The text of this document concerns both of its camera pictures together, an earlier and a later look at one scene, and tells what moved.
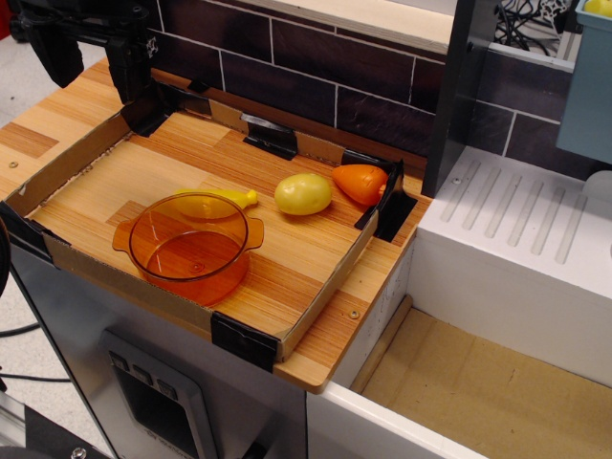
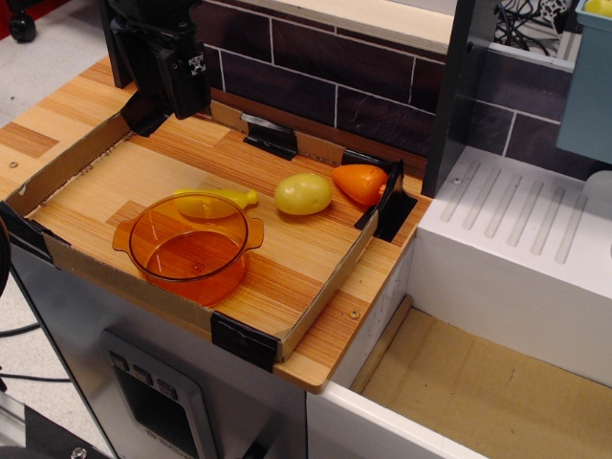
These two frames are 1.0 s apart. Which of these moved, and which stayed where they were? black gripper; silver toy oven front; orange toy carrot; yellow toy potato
Moved: black gripper
Stayed: orange toy carrot; yellow toy potato; silver toy oven front
